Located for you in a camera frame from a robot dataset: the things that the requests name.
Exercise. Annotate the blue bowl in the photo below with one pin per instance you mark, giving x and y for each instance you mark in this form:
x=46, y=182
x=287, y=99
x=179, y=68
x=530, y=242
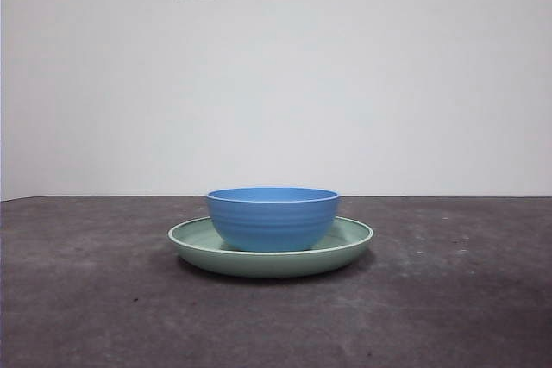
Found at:
x=271, y=221

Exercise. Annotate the green plate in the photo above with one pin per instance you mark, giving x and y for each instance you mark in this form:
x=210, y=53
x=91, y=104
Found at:
x=276, y=262

